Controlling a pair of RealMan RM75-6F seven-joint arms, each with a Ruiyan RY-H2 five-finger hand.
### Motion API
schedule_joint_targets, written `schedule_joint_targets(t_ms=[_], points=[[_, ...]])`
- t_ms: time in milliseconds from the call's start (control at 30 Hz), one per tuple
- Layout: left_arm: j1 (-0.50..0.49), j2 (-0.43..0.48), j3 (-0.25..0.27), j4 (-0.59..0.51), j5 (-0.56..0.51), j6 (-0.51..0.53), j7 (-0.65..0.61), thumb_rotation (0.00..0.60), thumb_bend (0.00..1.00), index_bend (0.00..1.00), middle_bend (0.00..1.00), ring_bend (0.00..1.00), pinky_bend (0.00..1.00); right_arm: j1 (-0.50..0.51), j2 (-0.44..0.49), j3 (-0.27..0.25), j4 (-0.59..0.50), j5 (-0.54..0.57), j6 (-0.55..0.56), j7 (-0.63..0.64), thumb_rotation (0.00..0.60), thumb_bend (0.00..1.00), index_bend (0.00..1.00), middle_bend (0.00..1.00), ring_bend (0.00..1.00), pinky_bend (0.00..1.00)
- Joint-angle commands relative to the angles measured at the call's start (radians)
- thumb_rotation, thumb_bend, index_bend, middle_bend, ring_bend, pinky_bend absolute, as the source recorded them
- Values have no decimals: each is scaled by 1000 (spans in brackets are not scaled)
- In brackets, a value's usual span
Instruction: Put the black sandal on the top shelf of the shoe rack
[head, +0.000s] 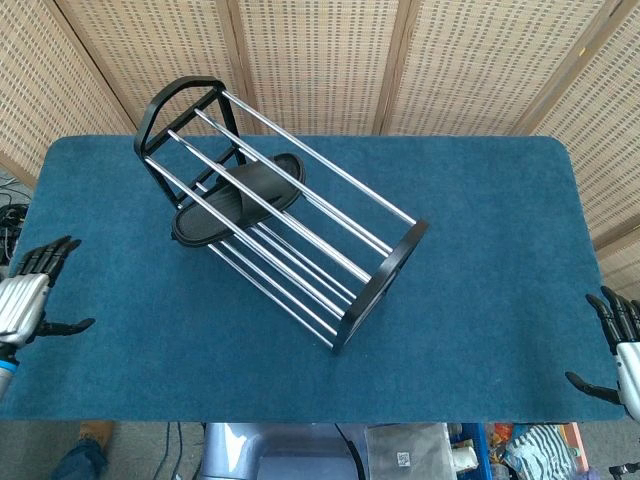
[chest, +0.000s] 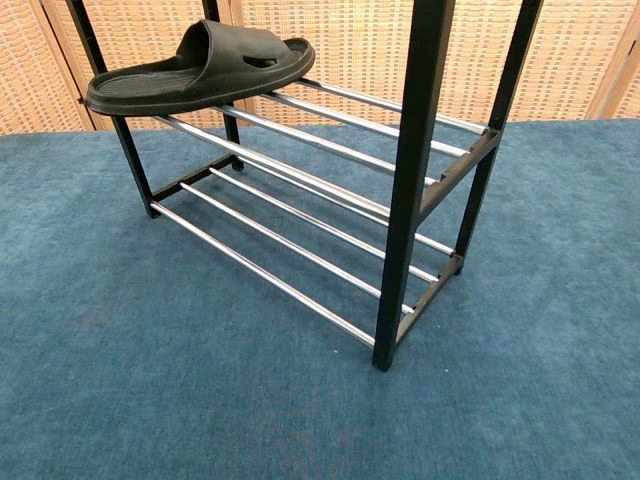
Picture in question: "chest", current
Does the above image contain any black slide sandal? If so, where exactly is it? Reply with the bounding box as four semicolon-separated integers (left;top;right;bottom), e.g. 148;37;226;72
84;18;317;118

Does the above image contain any black and chrome shoe rack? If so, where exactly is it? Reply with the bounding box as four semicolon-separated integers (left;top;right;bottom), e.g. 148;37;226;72
64;0;545;372

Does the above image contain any blue fleece table cloth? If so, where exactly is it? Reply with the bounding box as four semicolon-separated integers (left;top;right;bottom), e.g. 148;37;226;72
0;118;640;480

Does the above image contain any woven rattan folding screen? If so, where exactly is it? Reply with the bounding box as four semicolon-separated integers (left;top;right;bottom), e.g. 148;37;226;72
0;0;640;137

